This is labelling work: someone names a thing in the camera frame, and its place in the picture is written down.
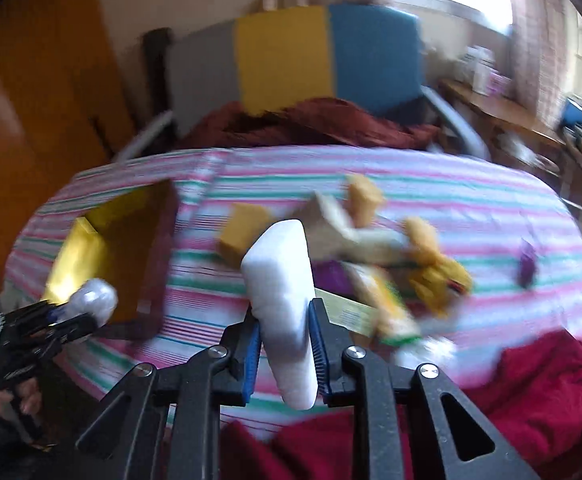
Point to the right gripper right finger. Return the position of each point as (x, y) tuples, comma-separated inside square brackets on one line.
[(353, 377)]

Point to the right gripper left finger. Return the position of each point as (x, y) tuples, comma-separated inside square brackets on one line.
[(221, 375)]

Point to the cracker snack packet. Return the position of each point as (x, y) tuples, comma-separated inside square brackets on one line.
[(395, 325)]

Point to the white foam block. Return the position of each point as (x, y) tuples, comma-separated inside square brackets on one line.
[(279, 282)]

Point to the white cardboard box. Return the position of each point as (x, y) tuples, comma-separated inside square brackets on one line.
[(330, 235)]

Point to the yellow sponge block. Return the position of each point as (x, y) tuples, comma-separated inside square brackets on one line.
[(245, 224)]

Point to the tan sponge block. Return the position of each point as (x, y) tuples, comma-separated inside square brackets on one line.
[(363, 200)]

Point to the purple cloth piece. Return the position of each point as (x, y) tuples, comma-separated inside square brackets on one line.
[(527, 268)]

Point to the clear plastic wrap ball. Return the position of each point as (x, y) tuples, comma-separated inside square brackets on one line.
[(96, 298)]

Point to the gold tin box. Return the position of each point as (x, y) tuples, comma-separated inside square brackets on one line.
[(127, 243)]

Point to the striped bed sheet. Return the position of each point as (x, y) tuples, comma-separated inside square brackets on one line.
[(511, 232)]

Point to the wooden wardrobe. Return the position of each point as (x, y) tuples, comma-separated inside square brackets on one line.
[(62, 105)]

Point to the dark red jacket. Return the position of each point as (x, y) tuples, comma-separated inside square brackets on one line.
[(318, 121)]

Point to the wooden side table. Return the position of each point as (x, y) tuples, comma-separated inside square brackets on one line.
[(506, 115)]

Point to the grey yellow blue chair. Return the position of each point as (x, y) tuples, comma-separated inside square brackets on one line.
[(368, 55)]

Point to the black rolled mat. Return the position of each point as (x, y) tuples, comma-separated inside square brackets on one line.
[(155, 44)]

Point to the white boxes on table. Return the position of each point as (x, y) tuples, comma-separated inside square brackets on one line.
[(481, 73)]

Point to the pink curtain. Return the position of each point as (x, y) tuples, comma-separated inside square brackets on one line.
[(546, 56)]

